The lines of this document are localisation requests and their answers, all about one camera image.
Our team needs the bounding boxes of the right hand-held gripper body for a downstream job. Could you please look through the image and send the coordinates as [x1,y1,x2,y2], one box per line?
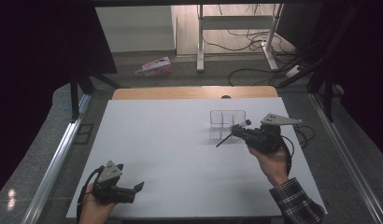
[245,113,304,155]

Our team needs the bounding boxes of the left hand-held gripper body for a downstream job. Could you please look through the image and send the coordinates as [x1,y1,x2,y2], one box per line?
[92,160,136,205]

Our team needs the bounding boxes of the clear acrylic organizer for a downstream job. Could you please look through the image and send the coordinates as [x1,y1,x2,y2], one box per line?
[208,109,248,141]

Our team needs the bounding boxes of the thin black pencil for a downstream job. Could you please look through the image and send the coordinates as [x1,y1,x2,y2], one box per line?
[215,133,234,148]

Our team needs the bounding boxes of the person's right hand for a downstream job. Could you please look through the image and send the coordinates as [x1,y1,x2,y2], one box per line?
[247,144,291,189]

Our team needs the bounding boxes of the person's left hand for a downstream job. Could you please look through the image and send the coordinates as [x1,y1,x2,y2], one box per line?
[78,182,118,224]

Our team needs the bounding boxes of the white board sheet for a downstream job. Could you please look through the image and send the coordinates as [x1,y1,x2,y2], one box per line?
[66,96,329,219]

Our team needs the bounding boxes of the wooden table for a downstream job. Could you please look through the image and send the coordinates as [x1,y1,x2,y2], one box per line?
[111,86,279,101]

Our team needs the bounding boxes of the white power strip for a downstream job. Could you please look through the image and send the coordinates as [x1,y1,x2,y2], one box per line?
[285,64,304,78]

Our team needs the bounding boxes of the black metal stand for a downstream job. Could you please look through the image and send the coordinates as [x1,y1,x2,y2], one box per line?
[275,4,363,123]
[68,68,122,123]

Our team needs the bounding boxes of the pink carton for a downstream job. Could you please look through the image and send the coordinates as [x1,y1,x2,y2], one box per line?
[135,56,174,77]

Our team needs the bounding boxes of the dark curtain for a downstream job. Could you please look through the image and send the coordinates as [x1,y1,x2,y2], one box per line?
[319,0,383,162]
[0,0,119,201]

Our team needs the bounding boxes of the white cabinet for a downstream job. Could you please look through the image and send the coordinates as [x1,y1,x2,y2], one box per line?
[94,5,178,54]

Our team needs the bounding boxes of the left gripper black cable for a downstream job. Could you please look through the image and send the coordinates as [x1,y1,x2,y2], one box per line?
[75,165,106,224]

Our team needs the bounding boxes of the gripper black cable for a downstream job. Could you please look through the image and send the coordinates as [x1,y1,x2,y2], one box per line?
[75,165,106,224]
[280,134,295,175]

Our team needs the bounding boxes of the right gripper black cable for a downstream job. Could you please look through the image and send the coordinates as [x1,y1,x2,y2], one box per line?
[280,134,295,175]

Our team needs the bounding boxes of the black coiled cable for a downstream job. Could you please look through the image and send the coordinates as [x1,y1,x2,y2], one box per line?
[293,124,316,149]

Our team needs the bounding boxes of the black floor frame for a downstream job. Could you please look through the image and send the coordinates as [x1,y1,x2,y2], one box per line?
[72,122,95,146]

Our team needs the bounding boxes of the black floor cable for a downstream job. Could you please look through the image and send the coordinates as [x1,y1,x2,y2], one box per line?
[201,29,270,53]
[226,55,295,88]

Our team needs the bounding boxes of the aluminium rail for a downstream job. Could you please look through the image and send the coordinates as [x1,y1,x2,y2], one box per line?
[308,92,383,224]
[21,92,92,224]

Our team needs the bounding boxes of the white desk frame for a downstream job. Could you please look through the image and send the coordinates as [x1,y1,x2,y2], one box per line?
[196,3,285,74]

